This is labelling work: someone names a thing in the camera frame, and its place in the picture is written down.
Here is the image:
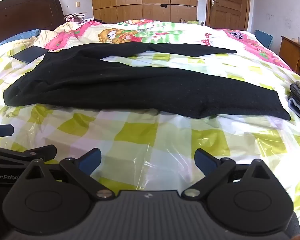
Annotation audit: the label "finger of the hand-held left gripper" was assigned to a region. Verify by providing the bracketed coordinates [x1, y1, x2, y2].
[0, 144, 57, 167]
[0, 124, 14, 139]

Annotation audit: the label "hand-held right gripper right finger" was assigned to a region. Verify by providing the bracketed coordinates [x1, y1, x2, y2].
[181, 149, 275, 200]

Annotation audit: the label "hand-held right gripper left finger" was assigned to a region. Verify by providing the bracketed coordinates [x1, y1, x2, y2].
[22, 148, 115, 200]

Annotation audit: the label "black pants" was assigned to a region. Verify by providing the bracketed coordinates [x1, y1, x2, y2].
[3, 41, 291, 121]

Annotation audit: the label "green checkered plastic sheet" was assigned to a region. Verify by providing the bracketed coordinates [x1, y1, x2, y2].
[0, 39, 300, 220]

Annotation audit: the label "dark tablet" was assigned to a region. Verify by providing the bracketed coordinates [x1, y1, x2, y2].
[11, 46, 49, 63]

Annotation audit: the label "blue pillow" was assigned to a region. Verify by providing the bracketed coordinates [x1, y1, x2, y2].
[0, 29, 40, 53]

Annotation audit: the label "blue grey folded garment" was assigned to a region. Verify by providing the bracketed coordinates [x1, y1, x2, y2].
[287, 97, 300, 132]

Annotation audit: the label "dark wooden headboard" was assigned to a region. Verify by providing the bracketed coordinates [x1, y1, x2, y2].
[0, 0, 65, 53]

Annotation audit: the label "cartoon printed quilt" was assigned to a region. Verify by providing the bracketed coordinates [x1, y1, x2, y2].
[37, 19, 294, 70]

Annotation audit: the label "pink white bag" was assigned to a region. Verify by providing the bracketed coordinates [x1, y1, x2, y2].
[65, 12, 87, 23]

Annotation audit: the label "blue foam mat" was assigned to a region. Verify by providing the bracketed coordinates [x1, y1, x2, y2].
[254, 29, 274, 48]

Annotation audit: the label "wooden side cabinet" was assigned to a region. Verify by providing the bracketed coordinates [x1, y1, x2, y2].
[279, 36, 300, 77]

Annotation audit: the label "wooden door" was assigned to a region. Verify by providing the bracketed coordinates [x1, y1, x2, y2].
[206, 0, 252, 32]

